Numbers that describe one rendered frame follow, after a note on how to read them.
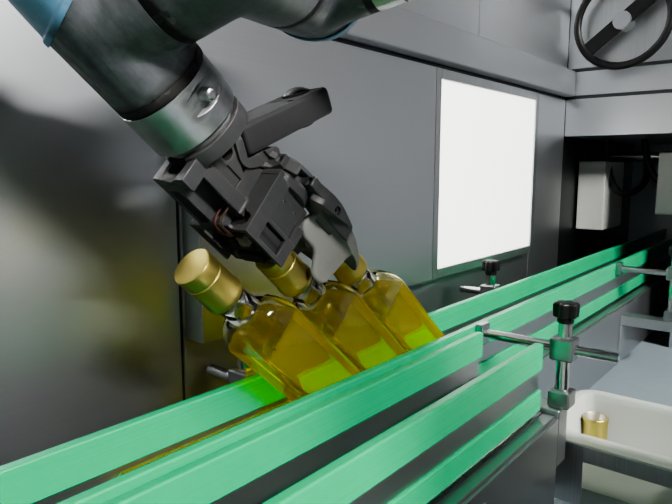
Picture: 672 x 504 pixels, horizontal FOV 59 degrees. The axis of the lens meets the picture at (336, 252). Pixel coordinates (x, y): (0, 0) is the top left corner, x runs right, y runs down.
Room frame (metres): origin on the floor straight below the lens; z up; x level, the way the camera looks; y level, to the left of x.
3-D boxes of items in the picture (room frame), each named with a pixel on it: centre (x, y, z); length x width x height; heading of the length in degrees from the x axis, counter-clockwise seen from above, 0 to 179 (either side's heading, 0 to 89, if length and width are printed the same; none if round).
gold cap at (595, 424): (0.81, -0.37, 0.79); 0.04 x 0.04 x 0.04
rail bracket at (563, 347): (0.69, -0.25, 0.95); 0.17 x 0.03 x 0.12; 51
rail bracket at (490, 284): (1.01, -0.24, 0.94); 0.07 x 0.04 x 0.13; 51
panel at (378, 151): (0.97, -0.13, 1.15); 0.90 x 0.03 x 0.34; 141
